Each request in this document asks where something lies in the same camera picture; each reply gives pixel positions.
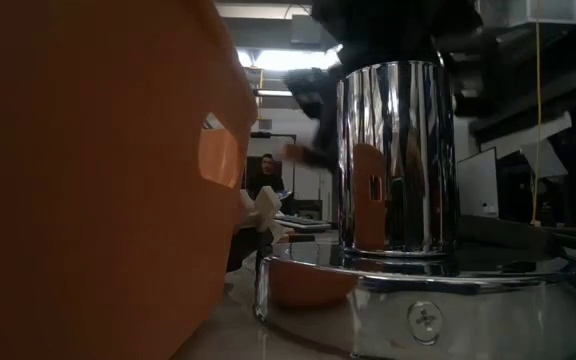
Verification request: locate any ceiling light panel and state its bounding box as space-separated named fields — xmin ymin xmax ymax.
xmin=236 ymin=44 xmax=344 ymax=73

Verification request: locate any white ceiling duct box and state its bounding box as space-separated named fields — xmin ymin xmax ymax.
xmin=477 ymin=0 xmax=576 ymax=29

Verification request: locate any white slanted board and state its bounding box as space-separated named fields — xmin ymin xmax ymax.
xmin=479 ymin=110 xmax=574 ymax=161

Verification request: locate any yellow hanging cable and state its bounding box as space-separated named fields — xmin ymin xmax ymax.
xmin=529 ymin=22 xmax=545 ymax=227

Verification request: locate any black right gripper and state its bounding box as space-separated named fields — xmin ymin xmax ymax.
xmin=284 ymin=67 xmax=342 ymax=172

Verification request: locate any white plug adapter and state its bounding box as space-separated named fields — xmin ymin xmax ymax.
xmin=237 ymin=185 xmax=290 ymax=246

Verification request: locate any person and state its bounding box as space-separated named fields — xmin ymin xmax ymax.
xmin=250 ymin=152 xmax=287 ymax=201

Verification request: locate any chrome cylinder on round base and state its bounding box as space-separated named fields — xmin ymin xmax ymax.
xmin=254 ymin=59 xmax=576 ymax=360

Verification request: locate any white board panel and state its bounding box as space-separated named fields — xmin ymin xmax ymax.
xmin=456 ymin=146 xmax=500 ymax=219

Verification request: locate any orange plastic tray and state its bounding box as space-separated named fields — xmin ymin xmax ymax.
xmin=0 ymin=0 xmax=260 ymax=360

